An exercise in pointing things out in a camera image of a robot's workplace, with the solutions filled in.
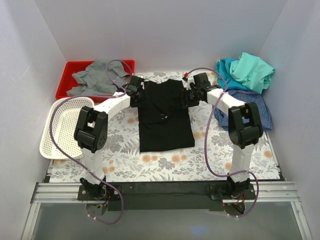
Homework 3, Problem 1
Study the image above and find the black floral print t-shirt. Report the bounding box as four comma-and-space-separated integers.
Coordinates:
138, 79, 195, 153

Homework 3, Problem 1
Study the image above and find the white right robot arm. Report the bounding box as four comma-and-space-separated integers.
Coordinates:
181, 72, 263, 199

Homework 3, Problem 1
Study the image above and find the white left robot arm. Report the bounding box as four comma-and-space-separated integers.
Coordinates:
74, 75, 149, 200

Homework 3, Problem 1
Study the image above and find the dark teal shirt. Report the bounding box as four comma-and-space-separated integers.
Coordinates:
215, 57, 250, 91

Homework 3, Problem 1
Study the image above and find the blue patterned folded shirt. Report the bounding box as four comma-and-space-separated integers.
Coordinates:
214, 89, 273, 131

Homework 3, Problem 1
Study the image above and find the grey shirt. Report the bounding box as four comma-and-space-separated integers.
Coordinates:
66, 59, 130, 96

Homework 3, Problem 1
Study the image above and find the red plastic bin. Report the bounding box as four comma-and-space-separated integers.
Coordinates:
55, 59, 135, 103

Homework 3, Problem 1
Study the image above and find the white perforated plastic basket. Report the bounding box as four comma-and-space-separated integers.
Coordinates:
39, 97, 95, 160

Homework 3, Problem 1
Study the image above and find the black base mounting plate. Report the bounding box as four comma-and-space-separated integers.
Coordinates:
77, 179, 259, 214

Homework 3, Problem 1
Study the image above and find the aluminium rail frame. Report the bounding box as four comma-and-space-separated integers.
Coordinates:
31, 180, 312, 240

